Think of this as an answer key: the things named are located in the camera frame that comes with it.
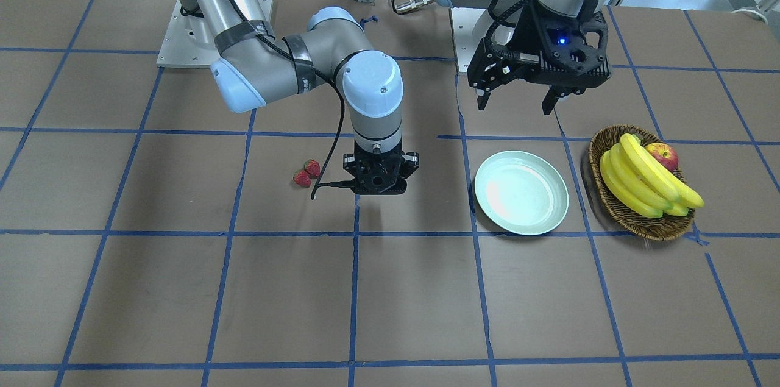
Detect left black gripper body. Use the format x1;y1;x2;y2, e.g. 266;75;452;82
466;3;612;94

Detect woven wicker basket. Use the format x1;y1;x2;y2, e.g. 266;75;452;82
587;125;703;241

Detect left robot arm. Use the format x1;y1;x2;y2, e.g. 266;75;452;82
436;0;612;115

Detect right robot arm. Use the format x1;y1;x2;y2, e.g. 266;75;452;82
179;0;420;195

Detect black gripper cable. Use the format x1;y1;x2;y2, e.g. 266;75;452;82
310;70;356;201

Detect yellow banana bunch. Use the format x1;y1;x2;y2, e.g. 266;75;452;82
598;133;705;219

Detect red strawberry one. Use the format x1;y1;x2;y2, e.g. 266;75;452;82
303;159;321;179

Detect red strawberry two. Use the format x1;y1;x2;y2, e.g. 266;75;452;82
292;169;312;189

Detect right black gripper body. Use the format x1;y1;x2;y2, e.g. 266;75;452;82
342;150;420;195

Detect pale green plate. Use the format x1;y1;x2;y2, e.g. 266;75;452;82
473;151;569;235

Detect red yellow apple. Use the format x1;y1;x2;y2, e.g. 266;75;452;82
645;142;679;172

